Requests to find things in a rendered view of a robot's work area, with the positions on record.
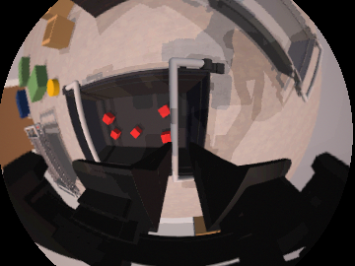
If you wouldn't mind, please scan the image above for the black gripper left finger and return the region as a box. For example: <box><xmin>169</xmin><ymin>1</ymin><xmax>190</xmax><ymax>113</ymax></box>
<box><xmin>72</xmin><ymin>142</ymin><xmax>173</xmax><ymax>233</ymax></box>

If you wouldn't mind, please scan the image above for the orange cylinder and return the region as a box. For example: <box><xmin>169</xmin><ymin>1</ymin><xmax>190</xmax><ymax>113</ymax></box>
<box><xmin>47</xmin><ymin>78</ymin><xmax>59</xmax><ymax>97</ymax></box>

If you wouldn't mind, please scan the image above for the orange open-top box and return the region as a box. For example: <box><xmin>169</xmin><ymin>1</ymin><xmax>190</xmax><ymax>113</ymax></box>
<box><xmin>42</xmin><ymin>14</ymin><xmax>75</xmax><ymax>50</ymax></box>

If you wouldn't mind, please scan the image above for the green rectangular block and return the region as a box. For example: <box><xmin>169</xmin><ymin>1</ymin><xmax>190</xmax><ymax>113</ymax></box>
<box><xmin>28</xmin><ymin>65</ymin><xmax>48</xmax><ymax>102</ymax></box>
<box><xmin>17</xmin><ymin>57</ymin><xmax>31</xmax><ymax>89</ymax></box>

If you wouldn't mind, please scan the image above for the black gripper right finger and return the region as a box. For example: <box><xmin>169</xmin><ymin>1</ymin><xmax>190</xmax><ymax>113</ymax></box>
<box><xmin>188</xmin><ymin>142</ymin><xmax>292</xmax><ymax>232</ymax></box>

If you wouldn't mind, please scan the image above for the orange rectangular box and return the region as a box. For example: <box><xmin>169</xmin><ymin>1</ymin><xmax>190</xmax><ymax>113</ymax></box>
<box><xmin>41</xmin><ymin>0</ymin><xmax>75</xmax><ymax>20</ymax></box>

